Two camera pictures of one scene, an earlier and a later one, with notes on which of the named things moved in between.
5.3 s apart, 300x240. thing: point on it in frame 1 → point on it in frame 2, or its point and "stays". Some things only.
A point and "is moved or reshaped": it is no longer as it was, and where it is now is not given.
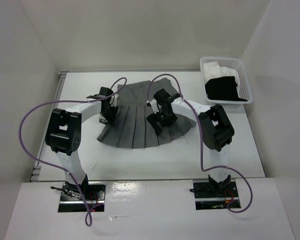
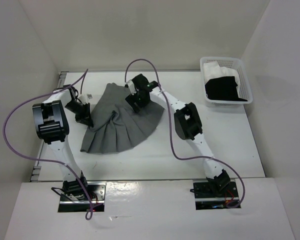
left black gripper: x=112 y=120 → x=86 y=117
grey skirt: x=131 y=128 is moved or reshaped
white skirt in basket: x=212 y=69 stays
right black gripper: x=153 y=118 → x=132 y=99
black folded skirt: x=222 y=89 stays
